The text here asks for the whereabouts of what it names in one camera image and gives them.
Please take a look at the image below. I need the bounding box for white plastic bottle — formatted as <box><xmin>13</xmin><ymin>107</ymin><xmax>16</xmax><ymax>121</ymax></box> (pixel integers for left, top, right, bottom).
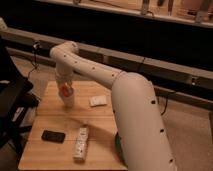
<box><xmin>73</xmin><ymin>126</ymin><xmax>89</xmax><ymax>162</ymax></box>

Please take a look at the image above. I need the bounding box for black office chair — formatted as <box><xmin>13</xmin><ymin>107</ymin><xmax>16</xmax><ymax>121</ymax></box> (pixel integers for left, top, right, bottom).
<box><xmin>0</xmin><ymin>37</ymin><xmax>39</xmax><ymax>156</ymax></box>

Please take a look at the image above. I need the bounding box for black smartphone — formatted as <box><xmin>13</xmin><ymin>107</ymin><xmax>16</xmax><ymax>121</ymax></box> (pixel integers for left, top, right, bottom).
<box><xmin>41</xmin><ymin>130</ymin><xmax>65</xmax><ymax>143</ymax></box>

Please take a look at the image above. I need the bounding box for black hanging cable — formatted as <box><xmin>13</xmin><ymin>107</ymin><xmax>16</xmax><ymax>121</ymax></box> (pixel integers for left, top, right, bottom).
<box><xmin>27</xmin><ymin>40</ymin><xmax>41</xmax><ymax>80</ymax></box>

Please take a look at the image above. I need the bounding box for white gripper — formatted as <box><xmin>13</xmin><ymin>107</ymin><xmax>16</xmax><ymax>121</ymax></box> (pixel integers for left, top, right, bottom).
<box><xmin>55</xmin><ymin>67</ymin><xmax>74</xmax><ymax>90</ymax></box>

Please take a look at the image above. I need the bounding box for green patterned plate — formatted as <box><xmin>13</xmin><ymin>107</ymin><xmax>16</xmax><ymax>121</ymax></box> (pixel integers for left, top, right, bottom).
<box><xmin>114</xmin><ymin>132</ymin><xmax>122</xmax><ymax>158</ymax></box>

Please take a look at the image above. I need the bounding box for white folded napkin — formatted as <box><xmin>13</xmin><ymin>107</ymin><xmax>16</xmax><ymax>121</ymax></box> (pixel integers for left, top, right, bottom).
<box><xmin>89</xmin><ymin>96</ymin><xmax>107</xmax><ymax>107</ymax></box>

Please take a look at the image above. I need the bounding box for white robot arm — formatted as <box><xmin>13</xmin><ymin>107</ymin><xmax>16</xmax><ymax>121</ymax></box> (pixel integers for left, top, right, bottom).
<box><xmin>50</xmin><ymin>41</ymin><xmax>177</xmax><ymax>171</ymax></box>

